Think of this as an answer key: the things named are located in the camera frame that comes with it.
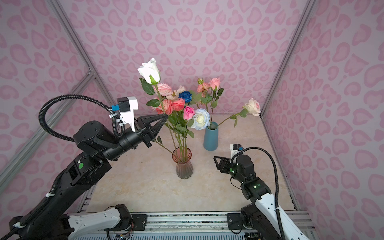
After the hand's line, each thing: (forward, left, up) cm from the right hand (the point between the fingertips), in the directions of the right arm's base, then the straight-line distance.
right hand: (217, 158), depth 75 cm
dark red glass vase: (-2, +17, -7) cm, 19 cm away
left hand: (-5, +19, +36) cm, 41 cm away
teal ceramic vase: (+18, +2, -7) cm, 20 cm away
